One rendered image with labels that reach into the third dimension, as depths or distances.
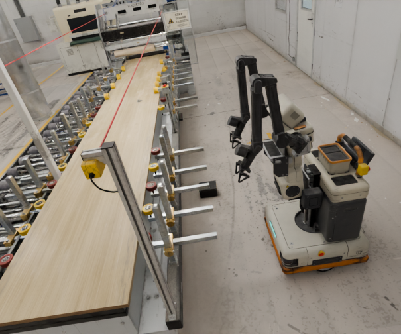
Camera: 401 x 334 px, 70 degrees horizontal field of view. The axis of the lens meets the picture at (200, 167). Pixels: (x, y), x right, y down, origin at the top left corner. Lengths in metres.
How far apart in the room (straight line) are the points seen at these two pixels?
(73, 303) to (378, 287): 2.07
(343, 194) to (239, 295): 1.09
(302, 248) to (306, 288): 0.32
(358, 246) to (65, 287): 1.98
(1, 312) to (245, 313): 1.53
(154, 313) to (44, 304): 0.55
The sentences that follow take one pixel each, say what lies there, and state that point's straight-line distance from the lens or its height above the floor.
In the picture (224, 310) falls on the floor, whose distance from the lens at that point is 2.42.
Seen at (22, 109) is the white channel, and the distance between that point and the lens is 2.47.
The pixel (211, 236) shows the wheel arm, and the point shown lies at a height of 0.84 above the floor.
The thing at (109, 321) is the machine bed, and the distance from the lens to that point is 1.67.
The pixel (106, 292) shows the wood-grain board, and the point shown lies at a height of 0.90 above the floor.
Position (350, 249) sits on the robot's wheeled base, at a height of 0.24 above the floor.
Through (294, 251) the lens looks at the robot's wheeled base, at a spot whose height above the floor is 0.28.
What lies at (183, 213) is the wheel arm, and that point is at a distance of 1.92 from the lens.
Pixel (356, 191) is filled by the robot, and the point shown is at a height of 0.78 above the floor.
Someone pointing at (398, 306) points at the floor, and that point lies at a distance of 2.61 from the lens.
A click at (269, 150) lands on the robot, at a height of 1.04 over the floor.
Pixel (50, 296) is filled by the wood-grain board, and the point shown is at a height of 0.90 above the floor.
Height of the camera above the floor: 2.11
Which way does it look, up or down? 34 degrees down
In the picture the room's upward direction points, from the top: 11 degrees counter-clockwise
